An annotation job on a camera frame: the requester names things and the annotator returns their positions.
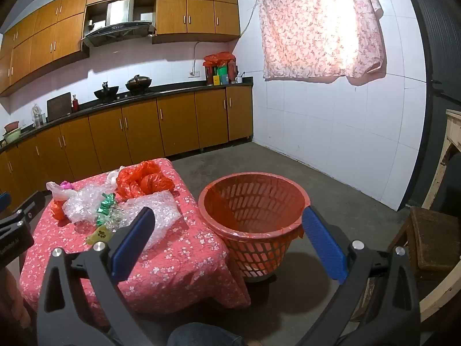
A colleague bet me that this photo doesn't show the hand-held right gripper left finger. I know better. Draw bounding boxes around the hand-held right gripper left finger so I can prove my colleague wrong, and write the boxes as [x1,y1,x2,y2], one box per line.
[36,206,170,346]

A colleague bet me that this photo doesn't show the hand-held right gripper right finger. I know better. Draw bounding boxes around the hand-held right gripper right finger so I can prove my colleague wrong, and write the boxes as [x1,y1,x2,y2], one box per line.
[302,205,422,346]

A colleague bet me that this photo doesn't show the large red plastic bag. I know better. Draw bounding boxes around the large red plastic bag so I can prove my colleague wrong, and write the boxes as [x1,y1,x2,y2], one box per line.
[116,161,171,201]

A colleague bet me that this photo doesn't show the small red plastic bag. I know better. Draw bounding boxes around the small red plastic bag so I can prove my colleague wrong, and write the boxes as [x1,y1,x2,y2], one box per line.
[141,174,176,193]

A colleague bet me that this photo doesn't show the red plastic basket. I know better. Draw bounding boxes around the red plastic basket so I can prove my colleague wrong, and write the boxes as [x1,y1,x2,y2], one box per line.
[198,172,311,282]

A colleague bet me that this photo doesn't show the person's left hand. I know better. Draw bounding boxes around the person's left hand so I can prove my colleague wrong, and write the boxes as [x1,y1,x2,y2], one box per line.
[0,268,32,332]

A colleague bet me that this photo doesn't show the orange plastic bag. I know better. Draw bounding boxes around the orange plastic bag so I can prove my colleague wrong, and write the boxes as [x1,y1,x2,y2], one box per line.
[50,200,67,221]

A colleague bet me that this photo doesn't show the yellow paw print packet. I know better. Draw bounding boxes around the yellow paw print packet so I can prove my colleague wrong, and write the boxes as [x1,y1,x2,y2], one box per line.
[86,224,111,245]

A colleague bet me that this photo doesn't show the green foil wrapper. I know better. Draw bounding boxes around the green foil wrapper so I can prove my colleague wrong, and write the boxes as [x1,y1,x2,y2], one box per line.
[95,192,117,226]

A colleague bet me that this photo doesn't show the clear bubble wrap sheet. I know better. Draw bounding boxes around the clear bubble wrap sheet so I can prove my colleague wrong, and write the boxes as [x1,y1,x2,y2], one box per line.
[116,191,183,253]

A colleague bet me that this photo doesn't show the crumpled clear bubble wrap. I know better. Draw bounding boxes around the crumpled clear bubble wrap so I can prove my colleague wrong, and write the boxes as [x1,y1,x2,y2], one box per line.
[63,187,116,223]

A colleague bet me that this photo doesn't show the table with red floral cloth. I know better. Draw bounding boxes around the table with red floral cloth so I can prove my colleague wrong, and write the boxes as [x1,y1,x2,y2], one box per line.
[20,157,252,328]

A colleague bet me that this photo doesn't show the green basin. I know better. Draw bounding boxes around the green basin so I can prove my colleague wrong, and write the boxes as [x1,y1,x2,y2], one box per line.
[1,130,23,145]

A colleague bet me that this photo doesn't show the clear plastic bottle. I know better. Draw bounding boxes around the clear plastic bottle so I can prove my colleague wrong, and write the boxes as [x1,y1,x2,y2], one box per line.
[31,103,46,129]

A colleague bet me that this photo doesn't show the dark cutting board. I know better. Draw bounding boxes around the dark cutting board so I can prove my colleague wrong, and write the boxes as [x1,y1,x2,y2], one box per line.
[46,92,73,122]

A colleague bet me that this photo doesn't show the dark wooden stool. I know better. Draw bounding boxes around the dark wooden stool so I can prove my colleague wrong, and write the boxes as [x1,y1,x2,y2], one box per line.
[387,206,461,273]

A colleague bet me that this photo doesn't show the person's leg in jeans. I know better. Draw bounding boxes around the person's leg in jeans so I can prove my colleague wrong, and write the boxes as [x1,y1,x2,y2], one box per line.
[167,322,246,346]

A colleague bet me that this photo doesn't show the wooden lower kitchen cabinets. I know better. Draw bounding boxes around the wooden lower kitchen cabinets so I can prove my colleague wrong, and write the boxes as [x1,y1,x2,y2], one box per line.
[0,86,254,217]

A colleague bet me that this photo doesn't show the wooden kitchen cabinets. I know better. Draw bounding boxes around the wooden kitchen cabinets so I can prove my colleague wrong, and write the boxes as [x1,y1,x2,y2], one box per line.
[0,0,241,96]
[0,86,254,217]

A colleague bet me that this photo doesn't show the black open wok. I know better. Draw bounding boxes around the black open wok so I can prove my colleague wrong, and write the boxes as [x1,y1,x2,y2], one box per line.
[94,82,120,101]

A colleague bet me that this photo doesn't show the black kitchen countertop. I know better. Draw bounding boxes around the black kitchen countertop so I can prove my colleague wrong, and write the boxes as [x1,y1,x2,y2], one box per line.
[0,81,254,152]

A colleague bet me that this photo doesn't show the black wok with lid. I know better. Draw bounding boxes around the black wok with lid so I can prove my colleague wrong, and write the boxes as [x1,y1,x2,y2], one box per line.
[125,74,152,93]

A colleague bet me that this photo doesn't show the steel range hood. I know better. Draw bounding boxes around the steel range hood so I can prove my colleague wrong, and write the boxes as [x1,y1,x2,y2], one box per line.
[82,0,156,48]

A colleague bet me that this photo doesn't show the red plastic bag bundle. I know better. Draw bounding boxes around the red plastic bag bundle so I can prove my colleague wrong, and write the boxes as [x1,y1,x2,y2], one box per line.
[202,51,239,86]

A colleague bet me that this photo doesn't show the pink floral curtain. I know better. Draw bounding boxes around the pink floral curtain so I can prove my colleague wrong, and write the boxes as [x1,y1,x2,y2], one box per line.
[254,0,388,82]

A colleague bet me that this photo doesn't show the wooden upper kitchen cabinets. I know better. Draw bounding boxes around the wooden upper kitchen cabinets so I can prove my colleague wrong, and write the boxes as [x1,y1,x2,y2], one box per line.
[0,0,241,96]

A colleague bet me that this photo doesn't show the light wooden frame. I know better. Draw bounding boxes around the light wooden frame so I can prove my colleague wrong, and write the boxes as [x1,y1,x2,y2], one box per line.
[418,109,461,322]

